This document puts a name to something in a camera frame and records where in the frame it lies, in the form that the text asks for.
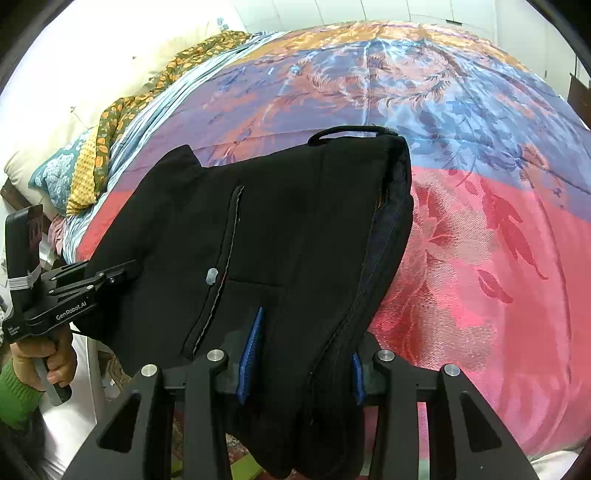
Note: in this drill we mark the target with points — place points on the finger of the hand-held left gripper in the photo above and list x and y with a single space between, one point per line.
92 268
87 285

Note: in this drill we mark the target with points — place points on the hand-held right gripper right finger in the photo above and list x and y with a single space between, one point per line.
359 377

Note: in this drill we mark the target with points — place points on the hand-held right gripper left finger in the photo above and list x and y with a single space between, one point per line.
251 353

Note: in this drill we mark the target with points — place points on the black pants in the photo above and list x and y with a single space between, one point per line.
286 221

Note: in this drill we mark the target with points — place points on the person's left forearm green sleeve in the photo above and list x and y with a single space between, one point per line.
16 397

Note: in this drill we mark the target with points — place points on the person's left hand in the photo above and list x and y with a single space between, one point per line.
62 360

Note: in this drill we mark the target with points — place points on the pink cloth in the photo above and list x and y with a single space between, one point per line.
56 235

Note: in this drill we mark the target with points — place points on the yellow dotted cloth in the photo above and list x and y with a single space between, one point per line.
87 180

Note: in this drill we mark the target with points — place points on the teal floral pillow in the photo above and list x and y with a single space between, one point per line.
55 170

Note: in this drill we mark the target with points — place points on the blue striped bed sheet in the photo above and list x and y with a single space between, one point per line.
138 124

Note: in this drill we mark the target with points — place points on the cream pillow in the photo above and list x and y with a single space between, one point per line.
69 115

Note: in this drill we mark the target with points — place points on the floral satin bedspread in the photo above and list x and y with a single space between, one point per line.
485 258

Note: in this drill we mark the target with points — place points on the yellow floral cloth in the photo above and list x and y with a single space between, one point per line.
184 64

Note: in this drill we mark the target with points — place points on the dark wooden cabinet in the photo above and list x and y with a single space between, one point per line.
581 97

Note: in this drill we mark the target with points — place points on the white wardrobe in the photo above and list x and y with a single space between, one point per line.
369 11

